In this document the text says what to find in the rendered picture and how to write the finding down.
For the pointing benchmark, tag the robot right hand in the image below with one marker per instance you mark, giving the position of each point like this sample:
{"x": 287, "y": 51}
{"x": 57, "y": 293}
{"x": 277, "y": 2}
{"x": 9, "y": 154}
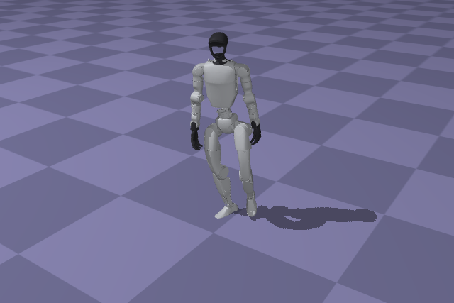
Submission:
{"x": 194, "y": 136}

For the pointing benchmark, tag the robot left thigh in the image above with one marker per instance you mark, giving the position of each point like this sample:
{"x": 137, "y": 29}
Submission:
{"x": 242, "y": 132}

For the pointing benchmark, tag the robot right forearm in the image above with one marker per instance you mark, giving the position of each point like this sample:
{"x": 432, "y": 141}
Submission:
{"x": 196, "y": 113}

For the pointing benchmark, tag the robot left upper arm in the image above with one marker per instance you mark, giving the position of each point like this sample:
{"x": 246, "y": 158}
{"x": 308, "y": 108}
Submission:
{"x": 243, "y": 71}

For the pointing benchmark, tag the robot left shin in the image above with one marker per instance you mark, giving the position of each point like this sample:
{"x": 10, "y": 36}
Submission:
{"x": 248, "y": 187}

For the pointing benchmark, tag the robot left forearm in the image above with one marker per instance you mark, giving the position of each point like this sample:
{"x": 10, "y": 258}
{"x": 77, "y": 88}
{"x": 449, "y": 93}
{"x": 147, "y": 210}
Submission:
{"x": 253, "y": 112}

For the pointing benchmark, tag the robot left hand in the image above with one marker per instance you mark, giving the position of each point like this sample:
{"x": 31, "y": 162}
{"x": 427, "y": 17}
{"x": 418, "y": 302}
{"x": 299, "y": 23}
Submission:
{"x": 256, "y": 133}

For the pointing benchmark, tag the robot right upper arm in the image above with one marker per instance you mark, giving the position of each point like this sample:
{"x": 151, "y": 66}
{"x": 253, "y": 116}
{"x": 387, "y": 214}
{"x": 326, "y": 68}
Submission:
{"x": 197, "y": 72}

